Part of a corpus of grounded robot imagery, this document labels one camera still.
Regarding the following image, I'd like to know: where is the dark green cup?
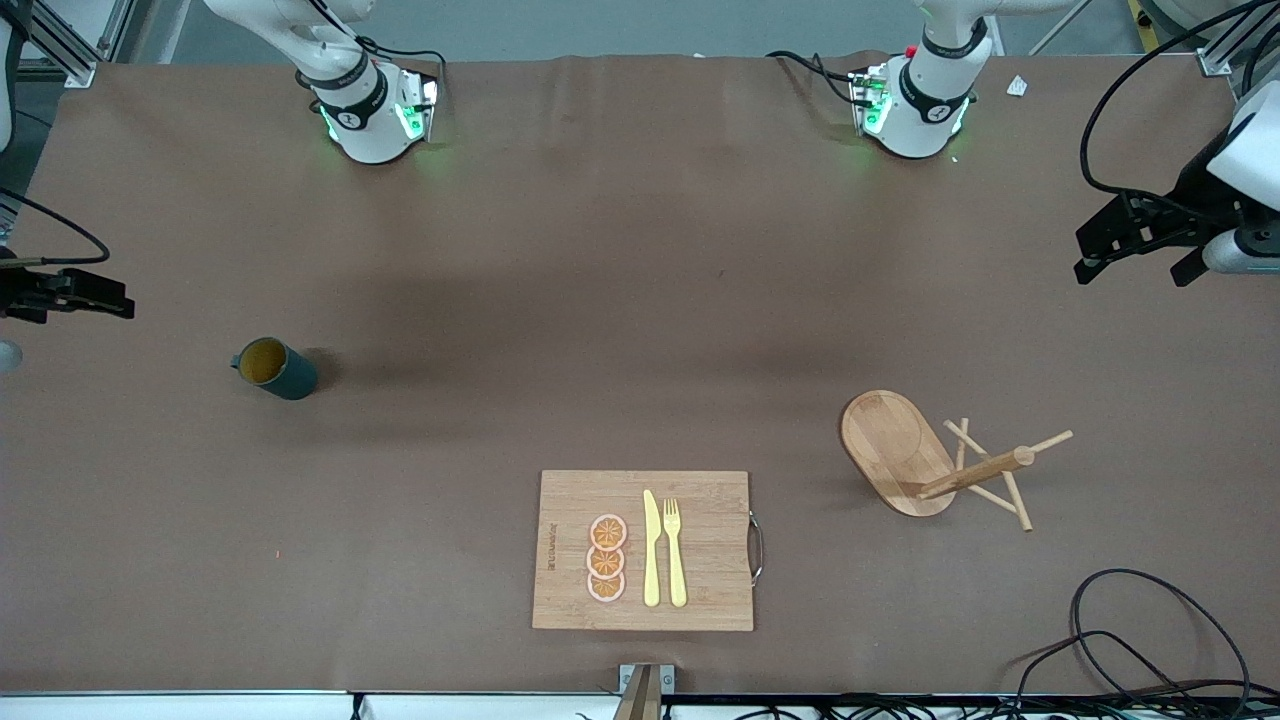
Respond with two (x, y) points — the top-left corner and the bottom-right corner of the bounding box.
(231, 337), (319, 402)

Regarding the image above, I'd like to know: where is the wooden mug tree stand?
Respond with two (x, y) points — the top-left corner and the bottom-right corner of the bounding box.
(840, 389), (1077, 533)

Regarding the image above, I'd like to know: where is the bamboo cutting board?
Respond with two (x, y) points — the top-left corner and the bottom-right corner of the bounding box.
(531, 470), (766, 633)

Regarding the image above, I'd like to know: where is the brown table cover sheet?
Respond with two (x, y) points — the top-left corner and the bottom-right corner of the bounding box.
(0, 52), (1280, 697)

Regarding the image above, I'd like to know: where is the yellow plastic fork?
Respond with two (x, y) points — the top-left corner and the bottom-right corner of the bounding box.
(663, 498), (689, 609)

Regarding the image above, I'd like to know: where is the yellow plastic knife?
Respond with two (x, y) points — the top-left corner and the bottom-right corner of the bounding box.
(642, 489), (662, 608)

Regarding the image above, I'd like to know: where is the aluminium frame profile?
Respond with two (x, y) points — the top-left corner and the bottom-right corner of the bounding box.
(0, 0), (136, 89)
(1197, 0), (1280, 111)

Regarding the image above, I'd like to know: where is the black left base cable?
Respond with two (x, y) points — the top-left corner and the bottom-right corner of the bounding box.
(768, 50), (863, 106)

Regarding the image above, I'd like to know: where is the black base cable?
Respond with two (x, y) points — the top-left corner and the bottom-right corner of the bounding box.
(768, 50), (863, 106)
(310, 0), (448, 101)

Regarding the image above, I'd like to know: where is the black looped cable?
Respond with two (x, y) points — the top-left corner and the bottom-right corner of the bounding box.
(1005, 630), (1201, 716)
(1070, 568), (1253, 716)

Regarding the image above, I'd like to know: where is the black right base cable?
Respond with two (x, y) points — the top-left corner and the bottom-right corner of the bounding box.
(310, 0), (448, 101)

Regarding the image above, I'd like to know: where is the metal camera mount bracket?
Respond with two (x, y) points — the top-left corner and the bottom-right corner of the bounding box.
(618, 663), (676, 720)

